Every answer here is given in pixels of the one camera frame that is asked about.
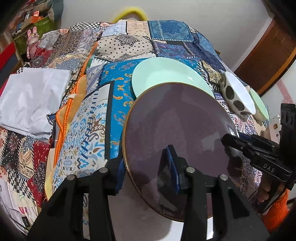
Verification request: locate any mint green bowl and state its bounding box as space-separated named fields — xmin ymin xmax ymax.
xmin=249 ymin=88 xmax=269 ymax=121

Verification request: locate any white black-spotted bowl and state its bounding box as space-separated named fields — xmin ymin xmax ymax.
xmin=220 ymin=71 xmax=256 ymax=115

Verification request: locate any dark purple plate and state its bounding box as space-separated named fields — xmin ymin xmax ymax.
xmin=122 ymin=82 xmax=242 ymax=221

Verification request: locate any mint green plate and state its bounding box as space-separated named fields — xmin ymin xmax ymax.
xmin=132 ymin=57 xmax=214 ymax=97

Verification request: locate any orange sleeve forearm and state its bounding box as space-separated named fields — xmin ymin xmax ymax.
xmin=261 ymin=190 xmax=290 ymax=232

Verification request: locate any right hand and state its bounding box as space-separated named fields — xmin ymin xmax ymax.
xmin=256 ymin=175 xmax=274 ymax=204

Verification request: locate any white sticker-covered case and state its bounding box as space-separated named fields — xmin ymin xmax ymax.
xmin=260 ymin=115 xmax=281 ymax=144

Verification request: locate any wooden door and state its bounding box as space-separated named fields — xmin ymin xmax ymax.
xmin=235 ymin=18 xmax=295 ymax=95

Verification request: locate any white folded cloth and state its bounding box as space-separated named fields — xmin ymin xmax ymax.
xmin=1 ymin=68 xmax=71 ymax=139

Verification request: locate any patchwork patterned tablecloth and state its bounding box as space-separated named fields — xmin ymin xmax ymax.
xmin=1 ymin=20 xmax=261 ymax=240

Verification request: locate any red box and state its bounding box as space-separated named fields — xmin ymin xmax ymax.
xmin=0 ymin=42 xmax=16 ymax=70

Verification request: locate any pink rabbit toy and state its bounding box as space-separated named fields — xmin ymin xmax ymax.
xmin=27 ymin=27 xmax=40 ymax=59

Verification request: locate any yellow fuzzy hoop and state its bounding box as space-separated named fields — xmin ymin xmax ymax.
xmin=111 ymin=6 xmax=148 ymax=23

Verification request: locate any green storage box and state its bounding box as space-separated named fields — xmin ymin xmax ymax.
xmin=14 ymin=16 xmax=62 ymax=55

